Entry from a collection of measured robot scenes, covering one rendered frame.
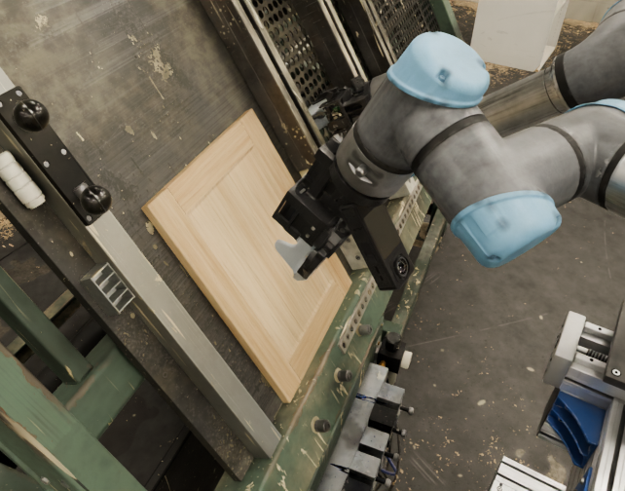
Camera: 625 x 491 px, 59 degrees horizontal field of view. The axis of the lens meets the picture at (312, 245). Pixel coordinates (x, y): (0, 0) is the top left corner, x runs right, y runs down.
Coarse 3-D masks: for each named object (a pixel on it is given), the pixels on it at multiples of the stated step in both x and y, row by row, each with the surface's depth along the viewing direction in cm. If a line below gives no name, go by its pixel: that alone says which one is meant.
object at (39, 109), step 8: (24, 104) 63; (32, 104) 63; (40, 104) 64; (16, 112) 63; (24, 112) 62; (32, 112) 63; (40, 112) 63; (48, 112) 65; (16, 120) 63; (24, 120) 63; (32, 120) 63; (40, 120) 63; (48, 120) 65; (24, 128) 63; (32, 128) 64; (40, 128) 64
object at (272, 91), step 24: (216, 0) 110; (240, 0) 112; (216, 24) 113; (240, 24) 111; (240, 48) 114; (264, 48) 115; (240, 72) 118; (264, 72) 116; (264, 96) 119; (288, 96) 119; (288, 120) 121; (312, 120) 125; (288, 144) 125; (312, 144) 123; (360, 264) 139
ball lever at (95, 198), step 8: (80, 184) 78; (80, 192) 77; (88, 192) 68; (96, 192) 68; (104, 192) 68; (80, 200) 68; (88, 200) 68; (96, 200) 68; (104, 200) 68; (112, 200) 70; (88, 208) 68; (96, 208) 68; (104, 208) 69
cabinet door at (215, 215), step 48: (240, 144) 112; (192, 192) 99; (240, 192) 110; (192, 240) 97; (240, 240) 108; (288, 240) 120; (240, 288) 105; (288, 288) 117; (336, 288) 131; (240, 336) 103; (288, 336) 114; (288, 384) 111
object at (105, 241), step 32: (0, 128) 72; (32, 160) 74; (64, 224) 80; (96, 224) 80; (96, 256) 82; (128, 256) 84; (160, 288) 87; (160, 320) 86; (192, 320) 92; (192, 352) 90; (224, 384) 95; (224, 416) 98; (256, 416) 100; (256, 448) 100
